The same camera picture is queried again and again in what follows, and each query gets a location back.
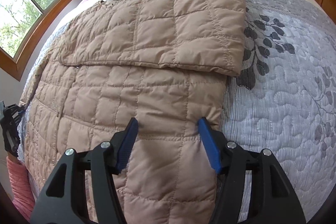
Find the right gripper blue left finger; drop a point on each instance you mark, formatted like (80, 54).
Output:
(126, 143)

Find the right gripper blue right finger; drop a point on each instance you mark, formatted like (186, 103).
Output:
(212, 150)

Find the tan quilted jacket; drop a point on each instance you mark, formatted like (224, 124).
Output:
(163, 62)

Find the grey patterned quilt bedspread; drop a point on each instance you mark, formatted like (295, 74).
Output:
(284, 97)

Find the large left window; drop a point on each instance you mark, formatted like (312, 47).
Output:
(23, 23)

